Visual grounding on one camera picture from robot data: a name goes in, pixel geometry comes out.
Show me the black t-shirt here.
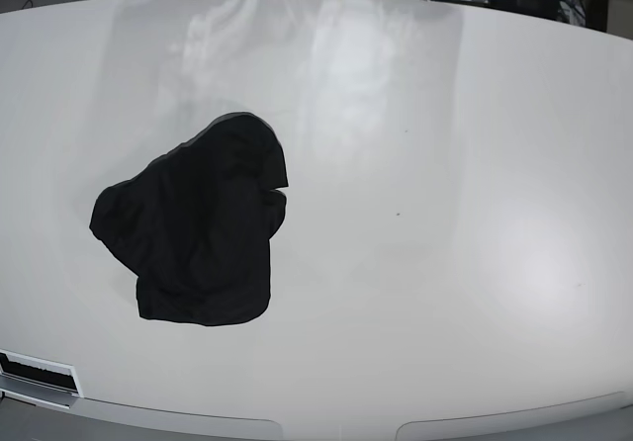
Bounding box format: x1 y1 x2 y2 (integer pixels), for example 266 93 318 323
90 112 289 326

